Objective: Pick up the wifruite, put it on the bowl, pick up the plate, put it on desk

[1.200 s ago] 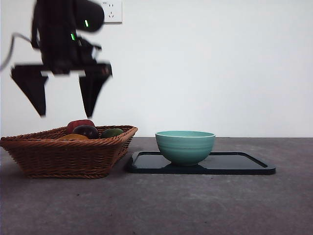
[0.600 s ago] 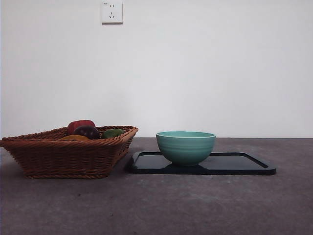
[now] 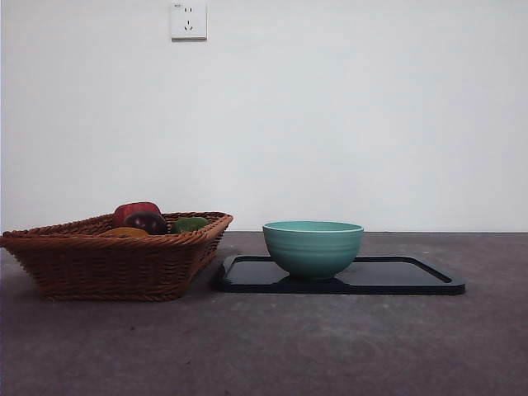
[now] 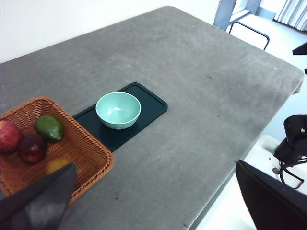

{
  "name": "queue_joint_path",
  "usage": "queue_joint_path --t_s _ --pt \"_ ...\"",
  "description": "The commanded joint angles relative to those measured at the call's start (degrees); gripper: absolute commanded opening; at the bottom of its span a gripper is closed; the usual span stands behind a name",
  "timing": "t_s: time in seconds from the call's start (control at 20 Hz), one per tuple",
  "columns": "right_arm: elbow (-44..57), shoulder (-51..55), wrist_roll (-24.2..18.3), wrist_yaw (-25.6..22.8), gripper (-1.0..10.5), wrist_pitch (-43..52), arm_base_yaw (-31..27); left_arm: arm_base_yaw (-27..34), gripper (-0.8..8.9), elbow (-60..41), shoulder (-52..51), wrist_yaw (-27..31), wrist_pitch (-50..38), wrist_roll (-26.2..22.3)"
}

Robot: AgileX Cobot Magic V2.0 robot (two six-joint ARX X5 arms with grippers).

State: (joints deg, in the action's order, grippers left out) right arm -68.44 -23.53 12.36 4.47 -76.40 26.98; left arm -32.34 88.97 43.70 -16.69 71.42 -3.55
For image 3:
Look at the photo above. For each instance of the teal ribbed bowl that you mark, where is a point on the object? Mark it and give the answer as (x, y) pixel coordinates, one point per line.
(313, 251)

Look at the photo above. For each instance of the red apple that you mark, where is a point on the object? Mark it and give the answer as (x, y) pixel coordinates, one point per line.
(136, 208)

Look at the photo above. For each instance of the black rectangular tray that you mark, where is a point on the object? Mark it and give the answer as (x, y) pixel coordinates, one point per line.
(392, 278)

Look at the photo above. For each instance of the dark purple round fruit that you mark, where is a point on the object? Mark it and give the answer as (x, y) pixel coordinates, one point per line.
(145, 222)

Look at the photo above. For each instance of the white wall socket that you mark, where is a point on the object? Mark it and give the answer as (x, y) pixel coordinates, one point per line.
(189, 20)

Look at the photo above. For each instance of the brown wicker basket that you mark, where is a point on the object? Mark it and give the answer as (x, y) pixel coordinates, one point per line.
(107, 268)

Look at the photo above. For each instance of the green fruit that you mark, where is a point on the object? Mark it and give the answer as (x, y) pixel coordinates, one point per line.
(189, 224)

